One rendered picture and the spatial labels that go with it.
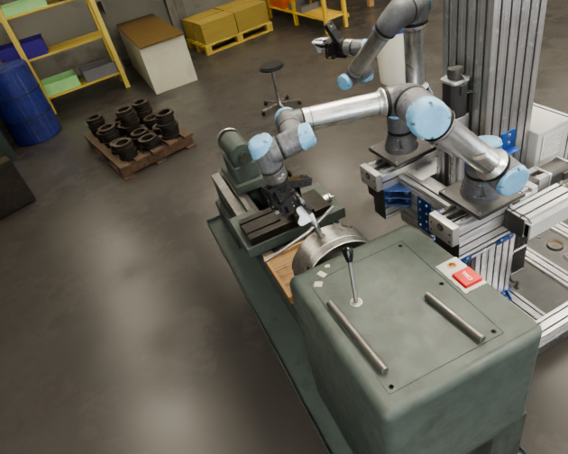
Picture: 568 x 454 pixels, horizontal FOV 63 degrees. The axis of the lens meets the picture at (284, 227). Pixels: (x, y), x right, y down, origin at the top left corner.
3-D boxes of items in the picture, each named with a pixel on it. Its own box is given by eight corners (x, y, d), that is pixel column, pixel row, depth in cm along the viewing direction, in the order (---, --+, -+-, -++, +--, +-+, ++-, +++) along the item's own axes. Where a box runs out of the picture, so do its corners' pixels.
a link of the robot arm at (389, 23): (406, 19, 174) (346, 98, 216) (421, 10, 179) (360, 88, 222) (385, -3, 174) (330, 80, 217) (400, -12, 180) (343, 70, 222)
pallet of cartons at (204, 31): (254, 22, 910) (248, -5, 880) (276, 31, 831) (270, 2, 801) (187, 46, 876) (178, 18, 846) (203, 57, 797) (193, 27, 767)
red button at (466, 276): (482, 282, 134) (482, 276, 133) (465, 290, 133) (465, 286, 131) (468, 270, 139) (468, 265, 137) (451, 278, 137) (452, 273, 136)
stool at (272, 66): (284, 96, 592) (275, 54, 559) (306, 105, 555) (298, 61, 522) (251, 111, 576) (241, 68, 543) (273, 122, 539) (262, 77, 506)
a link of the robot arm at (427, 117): (515, 158, 165) (412, 77, 140) (541, 178, 153) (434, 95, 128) (490, 183, 170) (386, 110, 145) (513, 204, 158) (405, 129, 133)
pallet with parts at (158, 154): (155, 116, 627) (141, 82, 597) (198, 146, 529) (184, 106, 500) (88, 146, 594) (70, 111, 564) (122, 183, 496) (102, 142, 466)
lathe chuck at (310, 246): (383, 275, 184) (363, 220, 164) (317, 317, 181) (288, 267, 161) (371, 262, 191) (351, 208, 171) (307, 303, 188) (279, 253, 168)
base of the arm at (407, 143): (404, 135, 225) (403, 116, 219) (425, 146, 213) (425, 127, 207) (379, 147, 221) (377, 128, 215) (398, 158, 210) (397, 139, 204)
